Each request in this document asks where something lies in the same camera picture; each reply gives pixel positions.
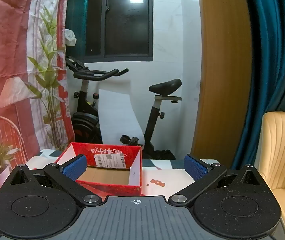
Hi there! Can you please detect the teal curtain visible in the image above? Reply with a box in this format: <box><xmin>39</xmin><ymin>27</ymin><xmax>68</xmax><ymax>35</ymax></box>
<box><xmin>231</xmin><ymin>0</ymin><xmax>285</xmax><ymax>168</ymax></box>
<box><xmin>66</xmin><ymin>0</ymin><xmax>88</xmax><ymax>63</ymax></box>

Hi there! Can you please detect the red cardboard box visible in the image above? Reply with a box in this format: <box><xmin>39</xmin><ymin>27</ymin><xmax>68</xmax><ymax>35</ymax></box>
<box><xmin>55</xmin><ymin>142</ymin><xmax>143</xmax><ymax>197</ymax></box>

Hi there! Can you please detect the dark window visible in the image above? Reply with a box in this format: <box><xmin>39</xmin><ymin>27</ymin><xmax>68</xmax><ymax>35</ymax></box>
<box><xmin>84</xmin><ymin>0</ymin><xmax>153</xmax><ymax>62</ymax></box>

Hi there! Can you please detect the red plant printed backdrop cloth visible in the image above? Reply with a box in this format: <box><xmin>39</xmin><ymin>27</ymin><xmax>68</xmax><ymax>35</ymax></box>
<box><xmin>0</xmin><ymin>0</ymin><xmax>76</xmax><ymax>205</ymax></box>

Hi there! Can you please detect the white plastic bag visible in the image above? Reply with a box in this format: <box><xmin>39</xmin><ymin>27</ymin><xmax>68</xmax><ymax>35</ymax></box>
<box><xmin>65</xmin><ymin>29</ymin><xmax>77</xmax><ymax>47</ymax></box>

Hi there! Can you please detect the printed tablecloth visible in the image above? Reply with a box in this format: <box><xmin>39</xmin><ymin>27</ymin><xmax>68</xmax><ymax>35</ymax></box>
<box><xmin>0</xmin><ymin>149</ymin><xmax>229</xmax><ymax>235</ymax></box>

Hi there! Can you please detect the cream padded chair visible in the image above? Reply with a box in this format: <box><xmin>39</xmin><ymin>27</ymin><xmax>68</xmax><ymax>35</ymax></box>
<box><xmin>260</xmin><ymin>111</ymin><xmax>285</xmax><ymax>240</ymax></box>

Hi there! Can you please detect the white board sheet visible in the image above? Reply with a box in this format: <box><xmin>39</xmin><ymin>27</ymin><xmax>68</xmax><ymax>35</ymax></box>
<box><xmin>98</xmin><ymin>89</ymin><xmax>144</xmax><ymax>145</ymax></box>

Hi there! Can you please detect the black exercise bike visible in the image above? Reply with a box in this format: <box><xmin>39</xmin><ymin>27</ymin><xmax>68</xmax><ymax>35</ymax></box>
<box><xmin>66</xmin><ymin>56</ymin><xmax>183</xmax><ymax>160</ymax></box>

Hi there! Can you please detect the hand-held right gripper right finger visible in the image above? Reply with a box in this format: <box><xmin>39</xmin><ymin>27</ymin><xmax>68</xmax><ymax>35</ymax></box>
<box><xmin>169</xmin><ymin>154</ymin><xmax>270</xmax><ymax>208</ymax></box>

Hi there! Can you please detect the wooden door panel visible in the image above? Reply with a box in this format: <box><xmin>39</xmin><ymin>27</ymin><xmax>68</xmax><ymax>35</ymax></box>
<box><xmin>191</xmin><ymin>0</ymin><xmax>254</xmax><ymax>168</ymax></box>

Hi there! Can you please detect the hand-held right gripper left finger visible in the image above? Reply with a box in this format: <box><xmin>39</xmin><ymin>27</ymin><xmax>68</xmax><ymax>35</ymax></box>
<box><xmin>9</xmin><ymin>154</ymin><xmax>102</xmax><ymax>208</ymax></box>

